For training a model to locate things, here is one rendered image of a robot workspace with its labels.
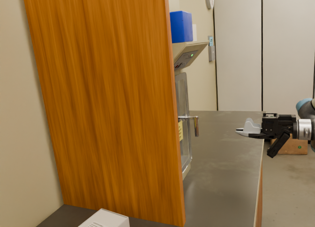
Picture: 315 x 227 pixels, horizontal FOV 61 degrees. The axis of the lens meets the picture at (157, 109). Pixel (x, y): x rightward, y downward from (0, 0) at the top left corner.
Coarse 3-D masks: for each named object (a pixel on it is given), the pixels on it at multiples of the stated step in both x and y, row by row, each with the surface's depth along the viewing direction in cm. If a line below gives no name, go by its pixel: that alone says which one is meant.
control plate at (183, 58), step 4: (188, 52) 88; (192, 52) 93; (180, 56) 83; (184, 56) 87; (192, 56) 99; (180, 60) 88; (184, 60) 93; (188, 60) 100; (176, 64) 87; (184, 64) 99; (176, 68) 93
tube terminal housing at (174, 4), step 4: (172, 0) 100; (176, 0) 104; (172, 4) 100; (176, 4) 104; (172, 8) 100; (176, 8) 104; (176, 72) 105; (180, 72) 109; (188, 168) 121; (184, 172) 115; (184, 176) 115
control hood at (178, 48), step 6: (186, 42) 79; (192, 42) 85; (198, 42) 91; (204, 42) 99; (174, 48) 80; (180, 48) 79; (186, 48) 81; (192, 48) 88; (198, 48) 97; (174, 54) 80; (180, 54) 81; (198, 54) 107; (174, 60) 81; (192, 60) 107; (186, 66) 107
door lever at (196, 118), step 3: (186, 117) 112; (189, 117) 112; (192, 117) 111; (195, 117) 110; (198, 117) 111; (186, 120) 112; (195, 120) 111; (195, 123) 111; (195, 126) 111; (198, 126) 112; (195, 129) 112; (198, 129) 112; (195, 132) 112; (198, 132) 112; (195, 135) 112; (198, 135) 112
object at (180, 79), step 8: (184, 72) 110; (176, 80) 101; (184, 80) 110; (176, 88) 101; (184, 88) 110; (176, 96) 101; (184, 96) 110; (184, 104) 110; (184, 112) 110; (184, 120) 111; (184, 128) 111; (184, 136) 111; (184, 144) 111; (184, 152) 111; (184, 160) 111; (184, 168) 111
